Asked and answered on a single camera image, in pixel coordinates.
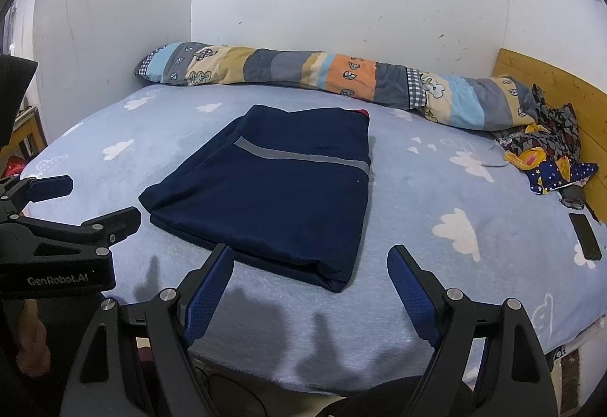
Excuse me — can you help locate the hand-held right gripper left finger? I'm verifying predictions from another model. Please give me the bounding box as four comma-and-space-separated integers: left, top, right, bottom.
61, 244, 235, 417

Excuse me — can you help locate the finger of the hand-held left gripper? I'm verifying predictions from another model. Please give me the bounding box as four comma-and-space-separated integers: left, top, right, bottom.
0, 175, 74, 216
9, 207, 142, 257

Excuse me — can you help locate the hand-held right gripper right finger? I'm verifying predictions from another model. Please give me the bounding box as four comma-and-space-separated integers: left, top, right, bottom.
386, 245, 558, 417

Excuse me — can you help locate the navy blue garment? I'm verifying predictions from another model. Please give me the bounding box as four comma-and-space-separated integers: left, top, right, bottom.
138, 105, 375, 293

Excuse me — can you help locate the person's left hand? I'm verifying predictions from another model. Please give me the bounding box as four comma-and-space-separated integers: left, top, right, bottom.
14, 298, 50, 375

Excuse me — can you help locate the light blue cloud blanket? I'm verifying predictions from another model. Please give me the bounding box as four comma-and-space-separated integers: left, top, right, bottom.
21, 82, 607, 396

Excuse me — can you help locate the black phone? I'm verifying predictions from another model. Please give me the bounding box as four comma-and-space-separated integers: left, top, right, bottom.
569, 212, 603, 261

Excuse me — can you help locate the colourful patterned cloth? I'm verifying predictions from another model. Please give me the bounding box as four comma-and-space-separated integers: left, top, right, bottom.
491, 84, 599, 196

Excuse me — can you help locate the small dark object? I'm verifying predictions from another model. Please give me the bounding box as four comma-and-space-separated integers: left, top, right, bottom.
561, 184, 587, 211

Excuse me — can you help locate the rolled patchwork quilt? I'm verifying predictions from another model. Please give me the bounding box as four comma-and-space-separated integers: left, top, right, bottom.
134, 41, 541, 131

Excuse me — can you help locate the wooden headboard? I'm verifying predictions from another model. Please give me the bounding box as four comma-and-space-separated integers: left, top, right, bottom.
492, 48, 607, 224

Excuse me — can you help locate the wooden furniture frame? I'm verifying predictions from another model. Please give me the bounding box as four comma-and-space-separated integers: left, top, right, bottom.
9, 105, 49, 158

